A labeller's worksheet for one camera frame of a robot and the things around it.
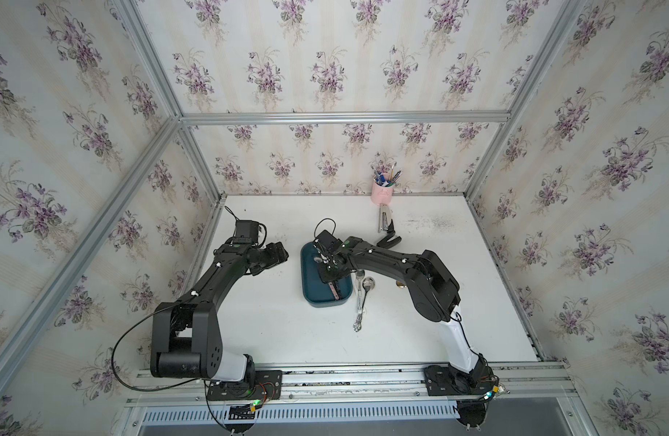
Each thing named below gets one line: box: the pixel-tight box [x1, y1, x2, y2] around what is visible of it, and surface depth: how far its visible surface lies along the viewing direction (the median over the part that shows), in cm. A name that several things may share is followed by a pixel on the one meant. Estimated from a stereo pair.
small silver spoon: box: [356, 269, 365, 315], surface depth 91 cm
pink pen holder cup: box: [370, 178, 395, 207], surface depth 114 cm
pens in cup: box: [370, 161, 403, 188], surface depth 113 cm
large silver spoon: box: [352, 276, 376, 333], surface depth 87 cm
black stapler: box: [376, 218, 402, 249], surface depth 105 cm
